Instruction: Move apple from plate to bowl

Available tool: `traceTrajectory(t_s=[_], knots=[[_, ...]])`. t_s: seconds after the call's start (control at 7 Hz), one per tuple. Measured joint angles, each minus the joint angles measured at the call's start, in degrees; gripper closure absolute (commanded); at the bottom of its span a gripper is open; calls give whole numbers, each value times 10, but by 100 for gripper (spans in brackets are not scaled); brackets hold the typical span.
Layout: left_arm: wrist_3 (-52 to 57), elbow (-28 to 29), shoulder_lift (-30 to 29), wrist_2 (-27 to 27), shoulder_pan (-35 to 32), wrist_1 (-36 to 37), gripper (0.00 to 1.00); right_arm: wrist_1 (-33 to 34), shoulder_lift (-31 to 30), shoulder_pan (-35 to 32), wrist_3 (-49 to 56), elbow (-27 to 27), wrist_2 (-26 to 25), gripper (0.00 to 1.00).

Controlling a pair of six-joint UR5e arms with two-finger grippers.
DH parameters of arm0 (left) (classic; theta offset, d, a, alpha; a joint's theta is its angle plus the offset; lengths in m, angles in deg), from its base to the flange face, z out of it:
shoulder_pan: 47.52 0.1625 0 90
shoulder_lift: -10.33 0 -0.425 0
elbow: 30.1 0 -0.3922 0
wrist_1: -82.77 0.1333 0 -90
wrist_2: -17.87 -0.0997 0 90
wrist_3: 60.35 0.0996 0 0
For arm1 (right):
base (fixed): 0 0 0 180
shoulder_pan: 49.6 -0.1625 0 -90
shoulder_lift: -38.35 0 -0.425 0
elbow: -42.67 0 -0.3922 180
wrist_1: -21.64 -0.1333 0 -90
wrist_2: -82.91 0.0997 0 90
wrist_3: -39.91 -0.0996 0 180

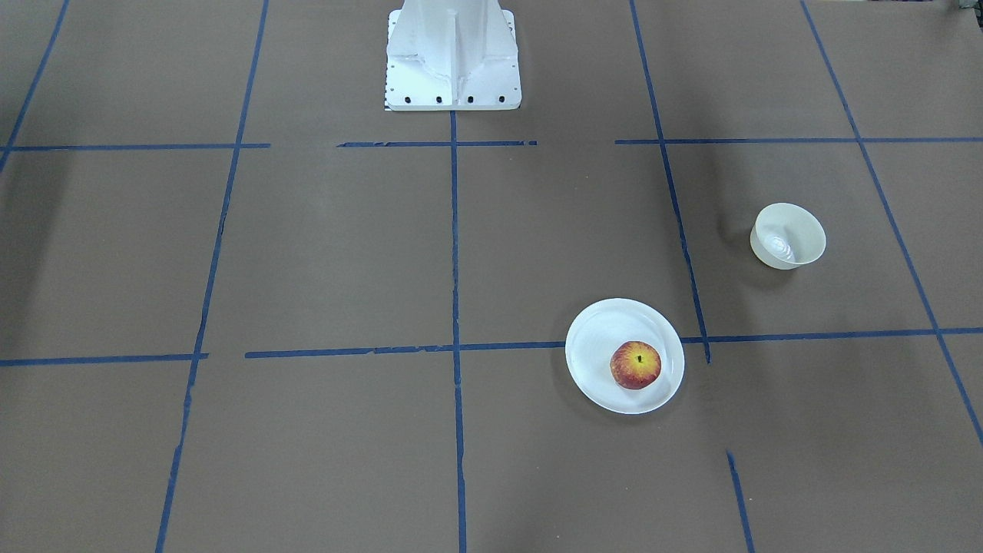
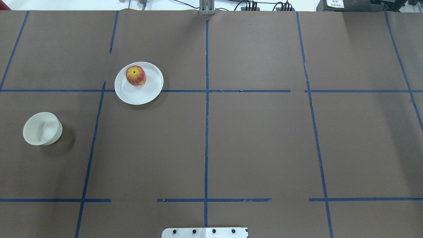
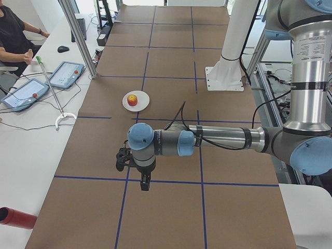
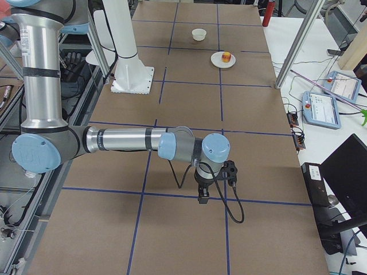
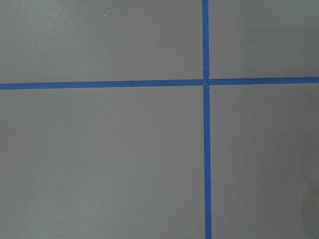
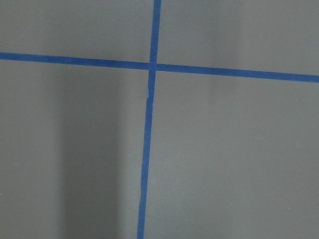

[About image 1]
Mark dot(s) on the red yellow apple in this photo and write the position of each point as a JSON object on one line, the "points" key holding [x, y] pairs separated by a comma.
{"points": [[635, 365]]}

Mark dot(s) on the white plate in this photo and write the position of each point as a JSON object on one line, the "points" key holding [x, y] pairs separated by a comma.
{"points": [[595, 335]]}

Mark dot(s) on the white bowl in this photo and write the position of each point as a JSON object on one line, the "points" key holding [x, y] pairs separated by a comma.
{"points": [[785, 236]]}

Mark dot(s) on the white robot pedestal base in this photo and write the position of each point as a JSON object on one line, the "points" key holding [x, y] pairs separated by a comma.
{"points": [[452, 55]]}

